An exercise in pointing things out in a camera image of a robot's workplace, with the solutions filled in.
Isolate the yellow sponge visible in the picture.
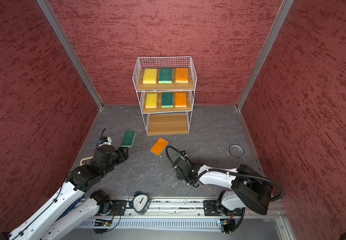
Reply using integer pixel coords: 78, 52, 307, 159
145, 93, 158, 109
142, 69, 158, 85

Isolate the right black corrugated cable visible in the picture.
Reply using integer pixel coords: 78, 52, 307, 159
165, 145, 285, 202

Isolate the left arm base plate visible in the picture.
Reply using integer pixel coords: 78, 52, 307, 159
107, 200, 128, 216

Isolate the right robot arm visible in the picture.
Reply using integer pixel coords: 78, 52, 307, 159
172, 158, 273, 215

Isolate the cream calculator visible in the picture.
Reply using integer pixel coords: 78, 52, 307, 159
79, 156, 93, 166

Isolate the left circuit board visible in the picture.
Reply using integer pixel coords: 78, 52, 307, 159
94, 219, 113, 227

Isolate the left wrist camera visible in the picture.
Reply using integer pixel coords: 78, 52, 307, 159
97, 136, 112, 148

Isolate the orange sponge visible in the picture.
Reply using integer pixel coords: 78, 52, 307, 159
175, 92, 188, 108
175, 68, 189, 84
150, 138, 168, 156

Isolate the white wire wooden shelf rack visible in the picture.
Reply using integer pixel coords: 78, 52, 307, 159
132, 57, 198, 136

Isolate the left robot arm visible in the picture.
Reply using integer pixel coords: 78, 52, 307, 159
0, 145, 129, 240

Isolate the circuit board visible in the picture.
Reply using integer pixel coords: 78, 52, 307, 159
219, 219, 236, 234
94, 219, 113, 227

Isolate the right circuit board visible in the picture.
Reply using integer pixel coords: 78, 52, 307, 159
219, 219, 236, 234

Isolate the green analog clock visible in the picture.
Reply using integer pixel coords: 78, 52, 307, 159
129, 192, 151, 215

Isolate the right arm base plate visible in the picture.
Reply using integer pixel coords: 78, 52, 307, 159
203, 200, 243, 217

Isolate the dark green sponge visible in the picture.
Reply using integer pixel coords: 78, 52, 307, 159
161, 92, 174, 108
158, 68, 172, 84
121, 131, 136, 148

